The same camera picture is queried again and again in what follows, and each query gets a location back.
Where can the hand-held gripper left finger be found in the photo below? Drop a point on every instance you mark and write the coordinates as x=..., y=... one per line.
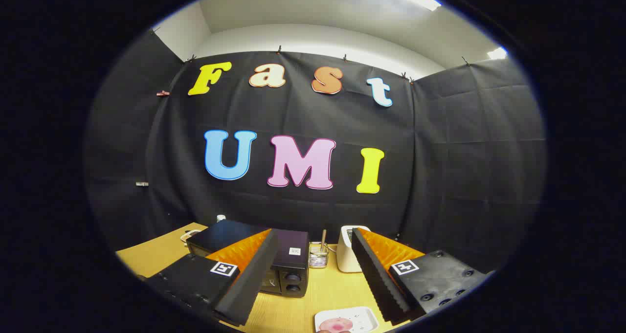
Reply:
x=249, y=284

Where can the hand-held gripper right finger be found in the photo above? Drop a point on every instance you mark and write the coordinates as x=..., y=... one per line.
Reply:
x=376, y=279

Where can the white square plate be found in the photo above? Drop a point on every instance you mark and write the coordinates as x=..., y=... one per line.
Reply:
x=361, y=318

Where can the black toaster oven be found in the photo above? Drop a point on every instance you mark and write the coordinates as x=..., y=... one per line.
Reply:
x=220, y=235

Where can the pink round ham slice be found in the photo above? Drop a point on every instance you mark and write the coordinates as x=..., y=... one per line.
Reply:
x=337, y=325

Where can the cream white toaster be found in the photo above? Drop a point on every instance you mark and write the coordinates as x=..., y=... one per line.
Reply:
x=346, y=255

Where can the wooden stick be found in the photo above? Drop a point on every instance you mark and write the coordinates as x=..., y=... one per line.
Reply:
x=323, y=237

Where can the small ceiling light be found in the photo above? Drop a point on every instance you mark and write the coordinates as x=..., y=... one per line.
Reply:
x=497, y=54

